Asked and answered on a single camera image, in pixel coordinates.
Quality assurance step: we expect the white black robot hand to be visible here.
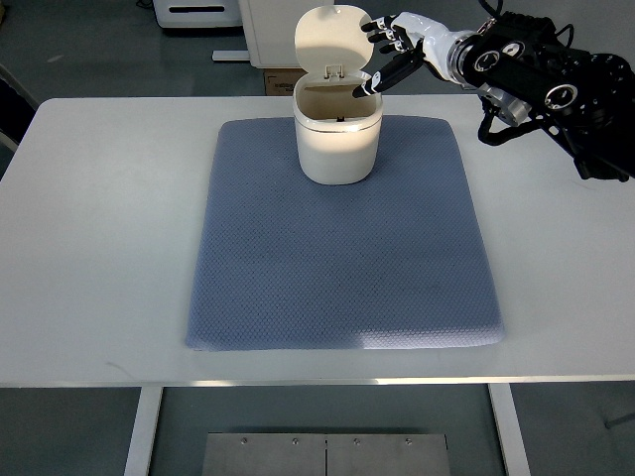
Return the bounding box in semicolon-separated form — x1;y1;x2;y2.
352;12;475;98

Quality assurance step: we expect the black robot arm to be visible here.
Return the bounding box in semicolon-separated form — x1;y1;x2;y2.
454;2;634;181

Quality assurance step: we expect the white trash bin open lid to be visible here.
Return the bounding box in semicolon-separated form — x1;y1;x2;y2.
293;5;383;185

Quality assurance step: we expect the cardboard box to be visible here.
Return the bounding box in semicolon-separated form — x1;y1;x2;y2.
263;68;307;96

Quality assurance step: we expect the white cabinet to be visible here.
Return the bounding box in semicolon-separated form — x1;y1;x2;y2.
211;0;334;69

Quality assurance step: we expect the white appliance with slot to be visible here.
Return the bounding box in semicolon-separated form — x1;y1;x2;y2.
152;0;243;34

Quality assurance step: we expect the blue textured mat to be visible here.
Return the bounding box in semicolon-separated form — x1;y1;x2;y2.
186;116;504;351

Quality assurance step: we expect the right white table leg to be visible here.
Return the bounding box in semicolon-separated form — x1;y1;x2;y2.
487;384;531;476

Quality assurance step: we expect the white table leg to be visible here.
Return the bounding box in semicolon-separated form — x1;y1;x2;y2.
487;384;531;476
124;387;163;476

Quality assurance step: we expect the dark chair edge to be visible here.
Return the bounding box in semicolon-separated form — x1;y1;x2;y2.
1;65;40;152

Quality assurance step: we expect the left white table leg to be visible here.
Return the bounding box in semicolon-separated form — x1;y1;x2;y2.
124;387;163;476

